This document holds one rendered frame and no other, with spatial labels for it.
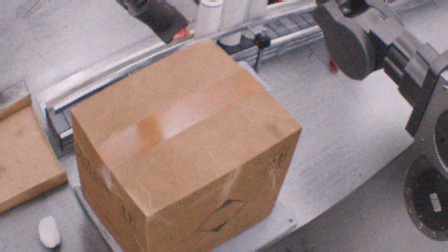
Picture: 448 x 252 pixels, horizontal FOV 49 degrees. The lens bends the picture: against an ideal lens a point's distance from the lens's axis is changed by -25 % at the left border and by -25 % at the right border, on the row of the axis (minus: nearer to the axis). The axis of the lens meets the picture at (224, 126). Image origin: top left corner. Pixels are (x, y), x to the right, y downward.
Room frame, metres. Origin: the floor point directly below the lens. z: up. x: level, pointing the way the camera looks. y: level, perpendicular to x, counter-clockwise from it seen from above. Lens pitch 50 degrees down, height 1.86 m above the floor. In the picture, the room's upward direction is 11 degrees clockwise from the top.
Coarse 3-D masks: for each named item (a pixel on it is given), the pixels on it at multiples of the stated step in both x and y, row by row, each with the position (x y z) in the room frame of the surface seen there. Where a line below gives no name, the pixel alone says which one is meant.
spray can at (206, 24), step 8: (200, 0) 1.03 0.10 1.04; (208, 0) 1.02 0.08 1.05; (216, 0) 1.03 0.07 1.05; (200, 8) 1.02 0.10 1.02; (208, 8) 1.01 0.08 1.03; (216, 8) 1.02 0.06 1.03; (200, 16) 1.02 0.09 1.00; (208, 16) 1.01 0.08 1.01; (216, 16) 1.02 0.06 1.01; (200, 24) 1.02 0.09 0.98; (208, 24) 1.01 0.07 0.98; (216, 24) 1.02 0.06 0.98; (200, 32) 1.01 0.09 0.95; (208, 32) 1.01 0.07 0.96; (216, 32) 1.02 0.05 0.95
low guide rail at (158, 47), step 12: (288, 0) 1.27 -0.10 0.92; (300, 0) 1.28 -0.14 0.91; (312, 0) 1.32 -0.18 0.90; (192, 36) 1.05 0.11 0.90; (156, 48) 0.98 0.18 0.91; (120, 60) 0.93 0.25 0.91; (132, 60) 0.94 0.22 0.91; (96, 72) 0.88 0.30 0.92; (108, 72) 0.90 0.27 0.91; (72, 84) 0.83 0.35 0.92; (84, 84) 0.85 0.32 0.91; (60, 96) 0.80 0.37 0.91
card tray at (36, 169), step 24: (24, 96) 0.81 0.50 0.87; (0, 120) 0.74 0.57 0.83; (24, 120) 0.76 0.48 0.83; (0, 144) 0.67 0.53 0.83; (24, 144) 0.69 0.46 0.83; (48, 144) 0.71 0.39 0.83; (0, 168) 0.60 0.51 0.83; (24, 168) 0.63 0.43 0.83; (48, 168) 0.65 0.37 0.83; (0, 192) 0.54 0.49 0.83; (24, 192) 0.55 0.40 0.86
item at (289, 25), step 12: (396, 0) 1.53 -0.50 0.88; (348, 12) 1.34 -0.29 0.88; (264, 24) 1.17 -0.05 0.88; (276, 24) 1.18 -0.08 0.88; (288, 24) 1.20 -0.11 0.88; (300, 24) 1.21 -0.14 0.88; (312, 24) 1.23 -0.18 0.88; (276, 36) 1.13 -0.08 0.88; (228, 48) 1.05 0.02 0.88; (240, 48) 1.06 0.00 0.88; (144, 60) 0.97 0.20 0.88; (120, 72) 0.92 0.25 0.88; (48, 108) 0.78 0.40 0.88; (60, 120) 0.76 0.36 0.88; (60, 132) 0.72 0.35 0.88
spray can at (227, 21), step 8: (232, 0) 1.06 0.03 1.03; (240, 0) 1.06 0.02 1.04; (224, 8) 1.07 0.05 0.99; (232, 8) 1.06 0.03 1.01; (240, 8) 1.06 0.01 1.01; (224, 16) 1.07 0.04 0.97; (232, 16) 1.06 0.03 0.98; (240, 16) 1.06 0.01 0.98; (224, 24) 1.06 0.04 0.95; (232, 24) 1.06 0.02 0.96; (240, 24) 1.07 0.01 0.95; (240, 32) 1.07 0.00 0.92; (224, 40) 1.06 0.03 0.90; (232, 40) 1.06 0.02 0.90
